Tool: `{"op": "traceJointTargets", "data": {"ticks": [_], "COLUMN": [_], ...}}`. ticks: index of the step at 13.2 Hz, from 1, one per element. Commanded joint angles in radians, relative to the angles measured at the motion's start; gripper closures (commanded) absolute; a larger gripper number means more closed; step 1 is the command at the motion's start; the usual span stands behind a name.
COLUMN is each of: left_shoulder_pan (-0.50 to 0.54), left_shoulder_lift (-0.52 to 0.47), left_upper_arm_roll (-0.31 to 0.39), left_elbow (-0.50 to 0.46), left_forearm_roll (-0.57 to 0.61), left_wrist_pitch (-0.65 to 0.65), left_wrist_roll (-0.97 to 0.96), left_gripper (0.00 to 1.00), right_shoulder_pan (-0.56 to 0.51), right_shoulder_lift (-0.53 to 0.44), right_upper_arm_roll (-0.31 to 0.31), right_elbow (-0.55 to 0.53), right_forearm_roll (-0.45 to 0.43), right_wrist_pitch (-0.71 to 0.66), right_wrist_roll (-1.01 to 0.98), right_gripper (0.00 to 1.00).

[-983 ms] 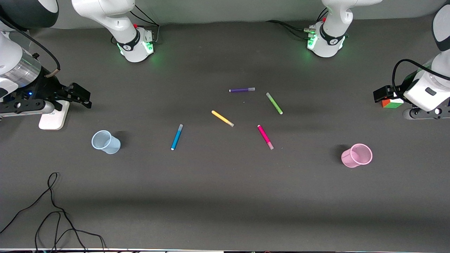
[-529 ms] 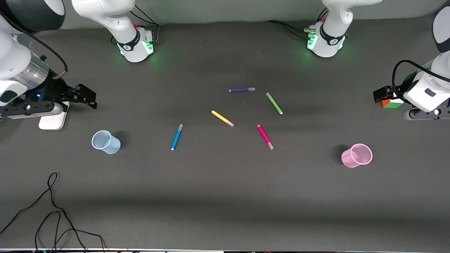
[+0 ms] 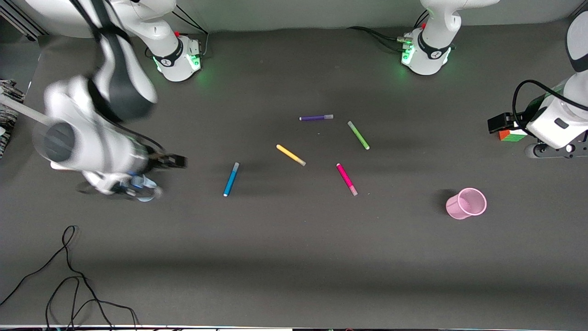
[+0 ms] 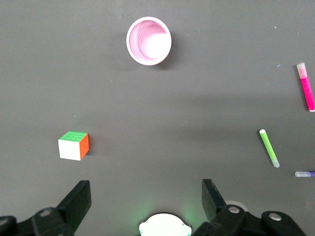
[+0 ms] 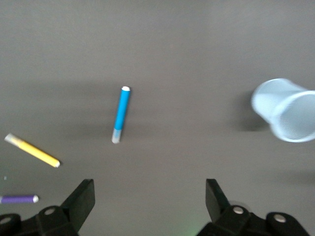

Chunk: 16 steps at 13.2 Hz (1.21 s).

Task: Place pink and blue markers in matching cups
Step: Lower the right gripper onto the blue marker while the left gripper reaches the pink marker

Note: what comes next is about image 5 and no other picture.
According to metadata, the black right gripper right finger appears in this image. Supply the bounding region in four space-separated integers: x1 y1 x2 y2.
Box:
196 178 311 236

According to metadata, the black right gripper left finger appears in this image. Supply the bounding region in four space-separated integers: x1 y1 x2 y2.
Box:
0 178 95 236

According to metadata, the blue marker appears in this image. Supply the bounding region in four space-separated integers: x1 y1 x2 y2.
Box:
111 86 132 144

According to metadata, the purple marker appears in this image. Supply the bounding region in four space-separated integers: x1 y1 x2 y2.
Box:
0 194 39 205

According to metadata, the yellow marker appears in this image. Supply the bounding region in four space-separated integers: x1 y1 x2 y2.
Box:
4 133 61 169

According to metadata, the light blue plastic cup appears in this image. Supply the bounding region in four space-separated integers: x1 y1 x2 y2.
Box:
251 78 315 143

